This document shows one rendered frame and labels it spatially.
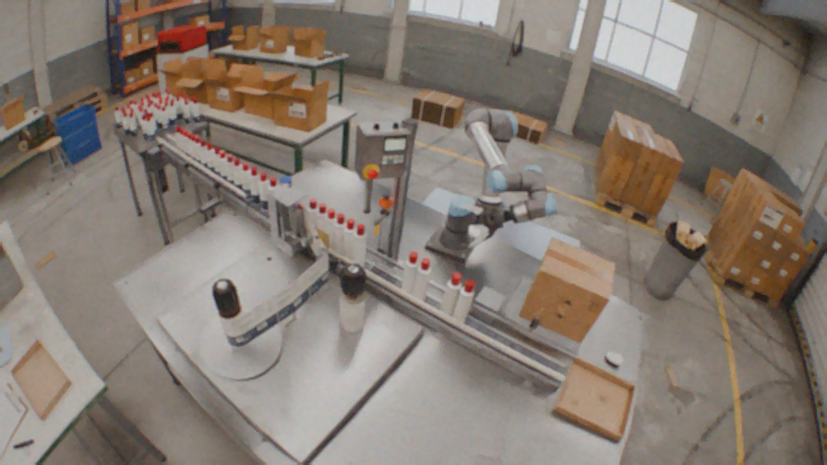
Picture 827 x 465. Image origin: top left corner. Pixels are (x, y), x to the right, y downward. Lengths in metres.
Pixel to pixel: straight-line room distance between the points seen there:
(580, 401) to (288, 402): 1.02
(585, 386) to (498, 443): 0.44
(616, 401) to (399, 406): 0.84
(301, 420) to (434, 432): 0.42
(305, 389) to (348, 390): 0.14
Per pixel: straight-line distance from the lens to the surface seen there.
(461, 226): 1.77
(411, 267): 1.42
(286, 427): 1.23
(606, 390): 1.61
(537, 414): 1.43
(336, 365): 1.32
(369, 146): 1.33
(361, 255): 1.57
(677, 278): 3.63
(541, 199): 1.38
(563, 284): 1.48
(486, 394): 1.40
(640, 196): 4.70
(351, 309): 1.27
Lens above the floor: 2.00
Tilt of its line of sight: 37 degrees down
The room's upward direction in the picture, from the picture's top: 9 degrees clockwise
